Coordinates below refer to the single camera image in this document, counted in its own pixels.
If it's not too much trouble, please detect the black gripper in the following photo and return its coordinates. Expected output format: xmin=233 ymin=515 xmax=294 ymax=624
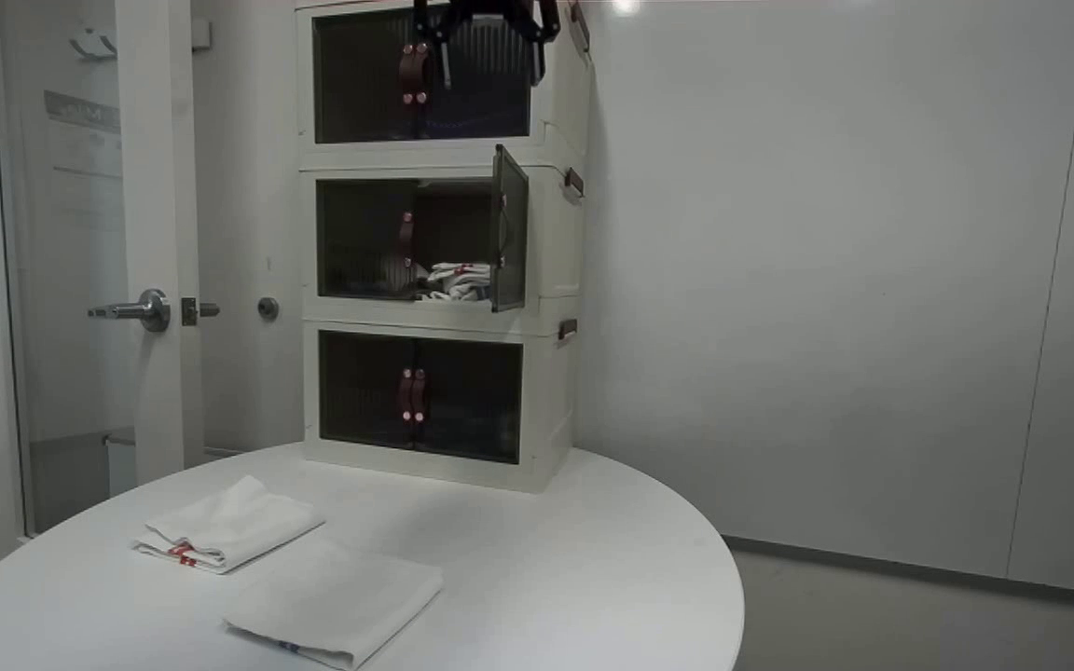
xmin=411 ymin=0 xmax=562 ymax=93

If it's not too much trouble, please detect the dark translucent cabinet door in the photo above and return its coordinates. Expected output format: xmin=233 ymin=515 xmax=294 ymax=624
xmin=490 ymin=143 xmax=534 ymax=317

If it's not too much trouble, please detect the red cabinet door latch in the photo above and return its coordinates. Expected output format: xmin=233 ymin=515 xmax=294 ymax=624
xmin=394 ymin=37 xmax=436 ymax=112
xmin=394 ymin=367 xmax=429 ymax=429
xmin=394 ymin=209 xmax=426 ymax=261

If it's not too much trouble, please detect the white room door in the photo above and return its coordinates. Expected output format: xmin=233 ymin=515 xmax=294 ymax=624
xmin=112 ymin=0 xmax=210 ymax=480

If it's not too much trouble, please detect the white stacked three-tier cabinet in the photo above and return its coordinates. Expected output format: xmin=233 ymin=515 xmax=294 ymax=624
xmin=292 ymin=0 xmax=598 ymax=497

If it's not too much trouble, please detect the metal door latch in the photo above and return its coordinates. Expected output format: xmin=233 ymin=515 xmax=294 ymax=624
xmin=179 ymin=296 xmax=224 ymax=329

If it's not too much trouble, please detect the frosted sign on glass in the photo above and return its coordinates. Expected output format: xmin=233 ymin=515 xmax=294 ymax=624
xmin=41 ymin=87 xmax=122 ymax=178

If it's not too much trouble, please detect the white cloth with red stripe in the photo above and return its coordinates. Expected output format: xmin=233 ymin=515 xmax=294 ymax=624
xmin=130 ymin=474 xmax=328 ymax=578

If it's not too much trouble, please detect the white cloth with blue mark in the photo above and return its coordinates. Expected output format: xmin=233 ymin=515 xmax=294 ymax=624
xmin=219 ymin=537 xmax=446 ymax=671

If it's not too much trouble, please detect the wall coat hook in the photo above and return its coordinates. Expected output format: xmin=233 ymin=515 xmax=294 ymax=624
xmin=68 ymin=25 xmax=119 ymax=67

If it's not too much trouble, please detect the silver door lever handle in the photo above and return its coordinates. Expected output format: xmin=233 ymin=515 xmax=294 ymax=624
xmin=87 ymin=286 xmax=175 ymax=336

